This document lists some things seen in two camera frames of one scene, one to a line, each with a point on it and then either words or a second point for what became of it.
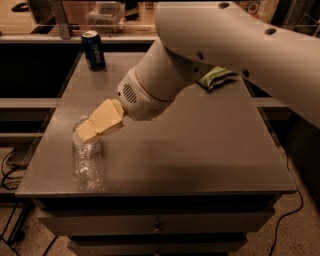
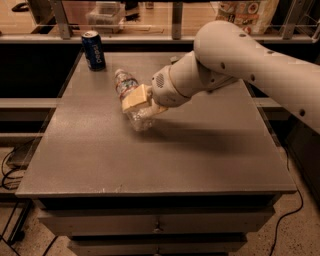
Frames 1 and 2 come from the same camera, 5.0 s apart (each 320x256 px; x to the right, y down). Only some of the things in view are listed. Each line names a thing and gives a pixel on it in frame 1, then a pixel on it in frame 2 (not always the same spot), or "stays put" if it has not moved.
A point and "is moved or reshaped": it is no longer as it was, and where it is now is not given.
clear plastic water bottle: (87, 161) is moved or reshaped
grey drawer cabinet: (189, 180) stays put
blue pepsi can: (93, 50) stays put
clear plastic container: (106, 16) stays put
